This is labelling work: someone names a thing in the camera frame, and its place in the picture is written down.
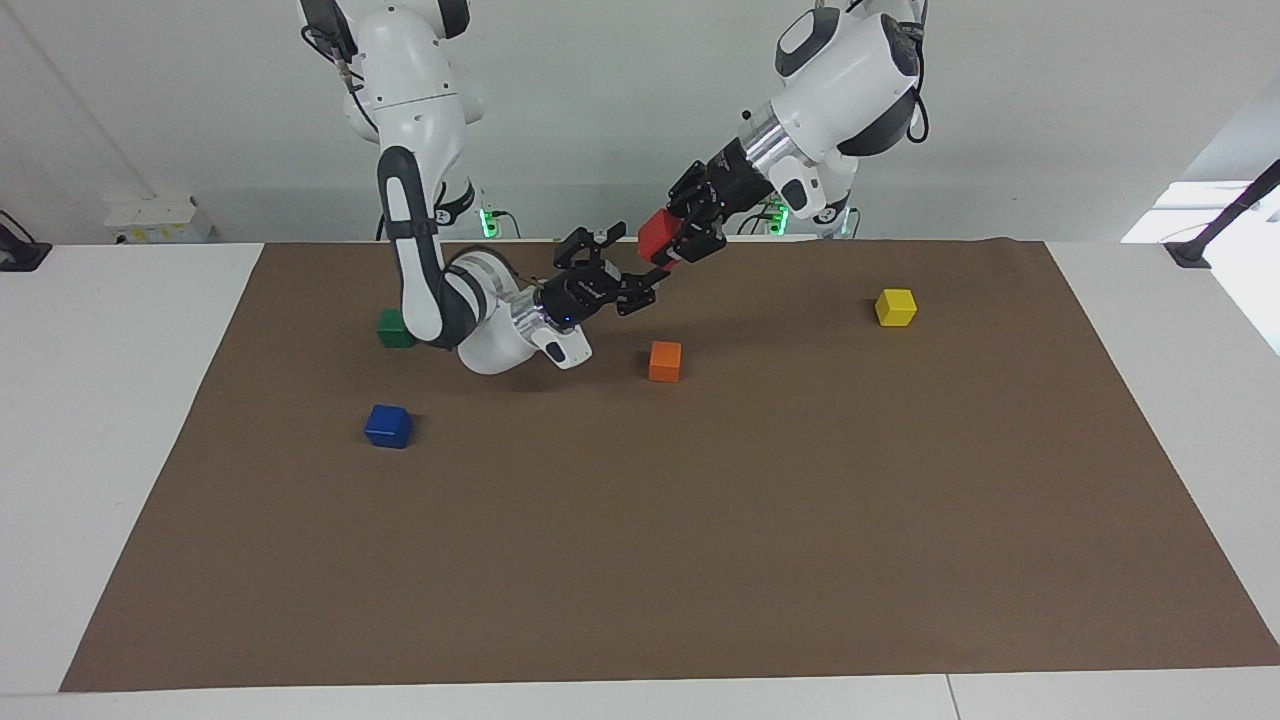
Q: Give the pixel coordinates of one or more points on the brown paper mat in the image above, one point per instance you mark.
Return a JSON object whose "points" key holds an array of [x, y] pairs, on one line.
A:
{"points": [[640, 540]]}

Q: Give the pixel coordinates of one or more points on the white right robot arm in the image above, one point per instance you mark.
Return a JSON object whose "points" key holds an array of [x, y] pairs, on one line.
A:
{"points": [[420, 100]]}

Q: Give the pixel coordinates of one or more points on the white electrical box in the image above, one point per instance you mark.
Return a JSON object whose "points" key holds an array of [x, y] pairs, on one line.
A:
{"points": [[160, 220]]}

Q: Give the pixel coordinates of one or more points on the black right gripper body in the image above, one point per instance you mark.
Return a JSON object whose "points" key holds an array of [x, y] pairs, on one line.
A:
{"points": [[585, 290]]}

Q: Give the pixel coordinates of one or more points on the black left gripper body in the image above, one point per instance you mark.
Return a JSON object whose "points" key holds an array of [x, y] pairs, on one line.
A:
{"points": [[730, 180]]}

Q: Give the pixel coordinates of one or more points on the green wooden block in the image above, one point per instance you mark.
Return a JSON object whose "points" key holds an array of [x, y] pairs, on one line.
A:
{"points": [[390, 330]]}

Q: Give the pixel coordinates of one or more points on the black table clamp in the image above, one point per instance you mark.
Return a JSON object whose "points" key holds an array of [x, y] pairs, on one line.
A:
{"points": [[20, 255]]}

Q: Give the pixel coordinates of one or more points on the black angled stand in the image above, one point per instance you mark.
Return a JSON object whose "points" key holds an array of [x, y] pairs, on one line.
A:
{"points": [[1230, 215]]}

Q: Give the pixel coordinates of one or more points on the blue wooden block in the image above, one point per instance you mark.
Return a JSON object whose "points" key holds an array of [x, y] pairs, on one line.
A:
{"points": [[388, 427]]}

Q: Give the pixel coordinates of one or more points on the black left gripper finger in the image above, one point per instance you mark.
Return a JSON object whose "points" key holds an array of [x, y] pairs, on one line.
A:
{"points": [[683, 204], [695, 245]]}

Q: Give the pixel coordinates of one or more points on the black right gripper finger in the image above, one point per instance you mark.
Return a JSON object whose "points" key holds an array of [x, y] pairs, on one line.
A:
{"points": [[645, 285], [608, 237]]}

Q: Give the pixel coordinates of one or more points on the yellow wooden block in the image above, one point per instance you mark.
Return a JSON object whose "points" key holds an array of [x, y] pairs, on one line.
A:
{"points": [[895, 308]]}

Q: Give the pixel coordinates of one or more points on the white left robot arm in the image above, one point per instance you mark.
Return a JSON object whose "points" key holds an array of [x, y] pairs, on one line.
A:
{"points": [[850, 70]]}

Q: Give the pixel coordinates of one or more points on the orange wooden block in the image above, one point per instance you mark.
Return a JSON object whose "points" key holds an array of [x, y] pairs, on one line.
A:
{"points": [[664, 362]]}

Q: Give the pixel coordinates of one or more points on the red wooden block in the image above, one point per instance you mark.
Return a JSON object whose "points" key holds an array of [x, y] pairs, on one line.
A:
{"points": [[655, 235]]}

